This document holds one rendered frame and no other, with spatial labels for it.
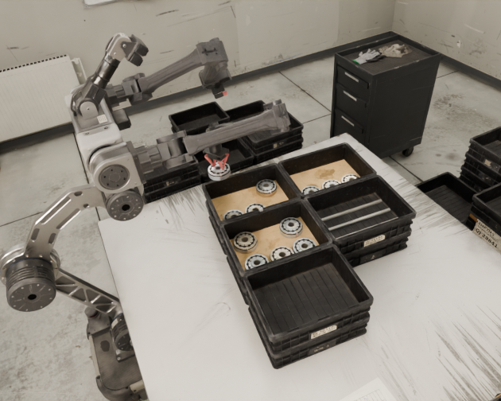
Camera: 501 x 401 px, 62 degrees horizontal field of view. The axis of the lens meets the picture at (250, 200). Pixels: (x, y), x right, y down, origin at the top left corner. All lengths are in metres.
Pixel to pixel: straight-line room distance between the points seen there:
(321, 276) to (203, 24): 3.39
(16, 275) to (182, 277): 0.67
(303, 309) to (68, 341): 1.64
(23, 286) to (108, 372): 0.73
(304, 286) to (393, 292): 0.40
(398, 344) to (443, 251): 0.55
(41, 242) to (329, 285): 1.17
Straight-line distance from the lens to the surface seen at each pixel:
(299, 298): 1.68
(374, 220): 1.99
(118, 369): 2.35
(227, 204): 2.06
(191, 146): 1.37
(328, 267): 1.78
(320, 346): 1.67
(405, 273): 1.98
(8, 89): 4.41
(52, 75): 4.36
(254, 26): 4.88
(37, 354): 2.90
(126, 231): 2.26
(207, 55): 1.62
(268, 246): 1.85
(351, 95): 3.27
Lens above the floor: 2.21
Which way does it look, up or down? 42 degrees down
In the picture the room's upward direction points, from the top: 6 degrees counter-clockwise
